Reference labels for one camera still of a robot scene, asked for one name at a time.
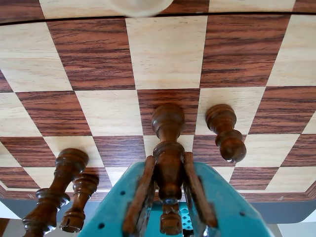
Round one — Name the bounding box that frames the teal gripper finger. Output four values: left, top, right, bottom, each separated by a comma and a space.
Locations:
183, 152, 272, 237
83, 156, 156, 237

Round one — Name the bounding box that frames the dark wooden rook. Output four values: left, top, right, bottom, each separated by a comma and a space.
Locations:
59, 172, 100, 233

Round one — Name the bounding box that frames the dark wooden pawn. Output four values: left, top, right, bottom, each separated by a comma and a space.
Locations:
205, 103, 247, 163

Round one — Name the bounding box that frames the wooden chessboard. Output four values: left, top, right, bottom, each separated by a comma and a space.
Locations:
0, 0, 316, 202

